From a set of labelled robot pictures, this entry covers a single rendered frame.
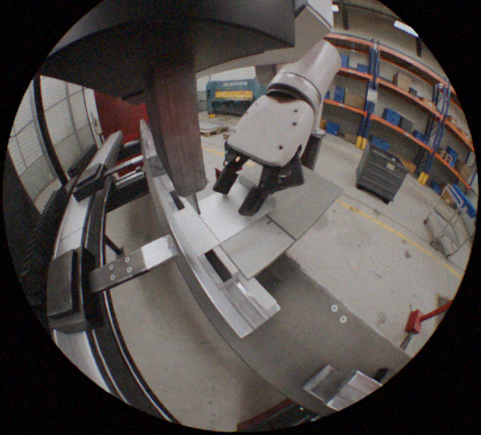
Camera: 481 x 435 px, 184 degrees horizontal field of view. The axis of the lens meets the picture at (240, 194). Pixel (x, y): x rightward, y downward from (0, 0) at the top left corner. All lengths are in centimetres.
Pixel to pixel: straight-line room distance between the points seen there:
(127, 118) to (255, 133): 216
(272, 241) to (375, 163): 244
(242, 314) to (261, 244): 9
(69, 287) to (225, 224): 24
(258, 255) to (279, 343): 18
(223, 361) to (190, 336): 29
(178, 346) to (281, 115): 130
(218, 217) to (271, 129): 14
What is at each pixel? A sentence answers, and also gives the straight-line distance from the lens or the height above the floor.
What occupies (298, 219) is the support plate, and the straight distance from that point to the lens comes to 22.
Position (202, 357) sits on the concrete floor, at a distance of 122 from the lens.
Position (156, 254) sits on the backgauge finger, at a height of 100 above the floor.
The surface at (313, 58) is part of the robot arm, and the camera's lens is 26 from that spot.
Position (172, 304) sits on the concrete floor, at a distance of 127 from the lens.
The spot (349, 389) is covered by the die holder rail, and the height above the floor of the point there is 97.
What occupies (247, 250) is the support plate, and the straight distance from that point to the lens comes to 18.
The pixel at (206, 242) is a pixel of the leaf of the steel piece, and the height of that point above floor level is 100.
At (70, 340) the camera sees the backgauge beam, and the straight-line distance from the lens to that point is 32.
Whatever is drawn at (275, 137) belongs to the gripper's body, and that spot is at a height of 111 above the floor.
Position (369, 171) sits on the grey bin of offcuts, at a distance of 259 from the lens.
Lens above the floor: 116
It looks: 40 degrees down
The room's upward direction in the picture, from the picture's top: straight up
